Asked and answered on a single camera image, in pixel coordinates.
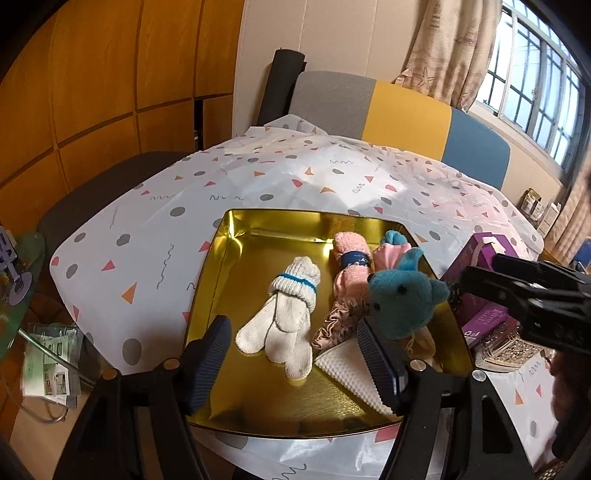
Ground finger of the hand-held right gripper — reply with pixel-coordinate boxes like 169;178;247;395
491;253;559;283
455;265;532;319

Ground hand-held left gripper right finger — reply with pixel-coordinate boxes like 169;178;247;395
356;318;536;480

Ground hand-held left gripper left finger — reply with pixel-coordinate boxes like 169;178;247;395
53;315;232;480

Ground white waffle cloth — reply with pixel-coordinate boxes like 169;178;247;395
314;344;407;416

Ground beige cloth pouch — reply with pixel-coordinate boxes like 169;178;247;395
402;323;444;370

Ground pink brown scrunchie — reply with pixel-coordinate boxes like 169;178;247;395
310;300;370;354

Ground blue plush toy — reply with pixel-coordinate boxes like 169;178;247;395
367;229;451;342

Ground white knit gloves blue stripe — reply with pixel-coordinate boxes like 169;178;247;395
235;256;321;381

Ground pink fuzzy sock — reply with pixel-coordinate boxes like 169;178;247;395
331;232;372;315

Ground gold metal tin tray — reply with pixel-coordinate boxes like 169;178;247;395
184;209;475;438

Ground purple cardboard box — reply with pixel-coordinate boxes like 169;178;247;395
441;233;522;340

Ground white carton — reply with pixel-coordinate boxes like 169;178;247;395
540;200;561;236

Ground brown carton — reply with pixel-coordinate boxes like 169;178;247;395
519;187;548;227

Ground beige patterned curtain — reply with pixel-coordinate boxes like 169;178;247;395
549;157;591;259
392;0;504;114

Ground green white paper packets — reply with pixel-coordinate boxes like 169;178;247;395
21;323;84;400

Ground printed plastic tablecloth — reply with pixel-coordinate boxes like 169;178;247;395
50;113;559;480

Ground grey yellow blue sofa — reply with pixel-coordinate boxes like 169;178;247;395
286;71;511;192

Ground barred window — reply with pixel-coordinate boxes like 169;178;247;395
466;0;587;162

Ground purple ornament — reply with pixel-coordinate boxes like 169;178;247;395
0;226;33;305

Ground glass side table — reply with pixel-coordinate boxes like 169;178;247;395
0;231;47;365

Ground orange wooden wardrobe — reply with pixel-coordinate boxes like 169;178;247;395
0;0;245;232

